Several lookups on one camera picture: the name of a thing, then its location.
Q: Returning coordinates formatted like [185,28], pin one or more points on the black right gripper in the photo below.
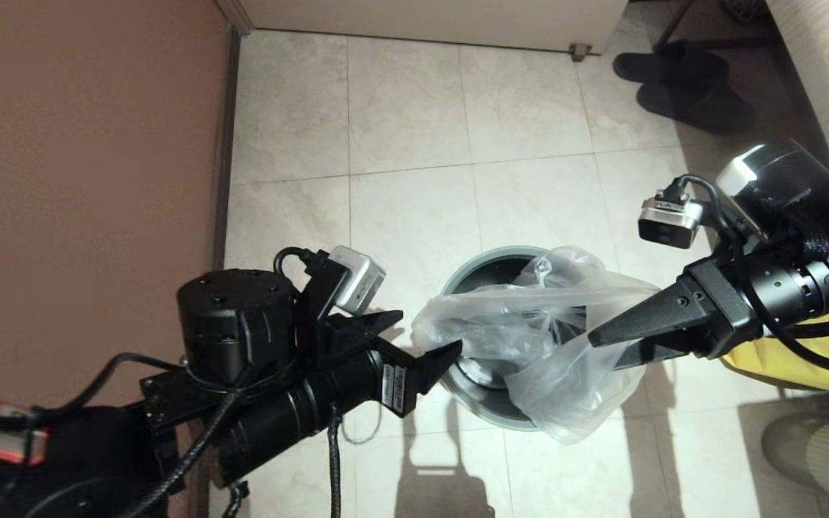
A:
[720,309]

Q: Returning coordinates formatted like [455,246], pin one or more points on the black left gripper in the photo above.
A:
[393,388]

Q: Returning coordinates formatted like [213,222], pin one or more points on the clear plastic trash bag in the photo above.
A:
[565,403]

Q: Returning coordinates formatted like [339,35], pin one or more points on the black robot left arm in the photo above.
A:
[242,324]

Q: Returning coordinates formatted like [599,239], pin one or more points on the black round trash bin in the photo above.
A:
[486,277]

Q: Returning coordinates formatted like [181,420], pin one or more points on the yellow cloth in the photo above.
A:
[781,374]

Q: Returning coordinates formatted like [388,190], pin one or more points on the black slipper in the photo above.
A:
[702,111]
[666,68]

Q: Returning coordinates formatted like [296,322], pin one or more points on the small metal door stopper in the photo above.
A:
[578,53]

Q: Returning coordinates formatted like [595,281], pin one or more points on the white door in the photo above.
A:
[422,21]

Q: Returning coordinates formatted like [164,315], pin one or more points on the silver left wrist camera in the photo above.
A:
[360,280]

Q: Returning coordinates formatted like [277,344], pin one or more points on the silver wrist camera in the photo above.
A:
[360,280]
[666,223]

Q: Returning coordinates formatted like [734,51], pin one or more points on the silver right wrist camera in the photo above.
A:
[666,223]

